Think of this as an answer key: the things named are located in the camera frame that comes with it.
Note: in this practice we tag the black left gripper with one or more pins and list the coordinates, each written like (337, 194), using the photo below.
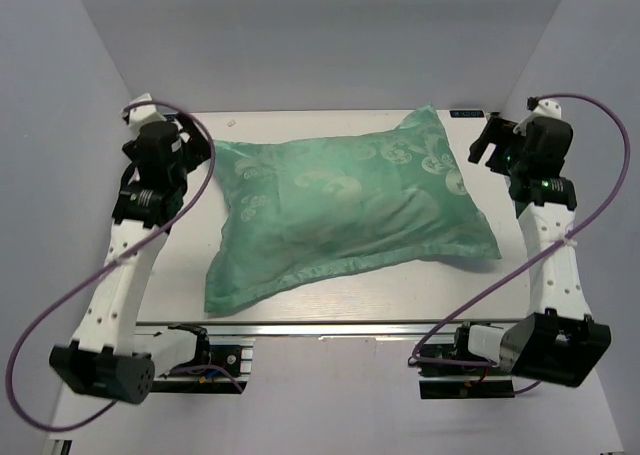
(195, 149)

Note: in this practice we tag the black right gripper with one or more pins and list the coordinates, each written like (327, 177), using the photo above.
(498, 132)

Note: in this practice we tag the blue green satin pillowcase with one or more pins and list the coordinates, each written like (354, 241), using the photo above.
(308, 210)

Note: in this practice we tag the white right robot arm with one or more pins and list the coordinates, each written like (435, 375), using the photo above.
(558, 340)

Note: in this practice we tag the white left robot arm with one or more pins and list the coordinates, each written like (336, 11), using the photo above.
(103, 358)

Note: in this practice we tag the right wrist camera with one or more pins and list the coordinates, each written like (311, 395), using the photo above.
(543, 107)

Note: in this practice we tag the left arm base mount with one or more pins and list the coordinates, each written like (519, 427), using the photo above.
(215, 365)

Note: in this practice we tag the aluminium front table rail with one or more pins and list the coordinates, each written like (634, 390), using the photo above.
(317, 329)

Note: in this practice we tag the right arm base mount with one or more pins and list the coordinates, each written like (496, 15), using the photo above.
(440, 381)

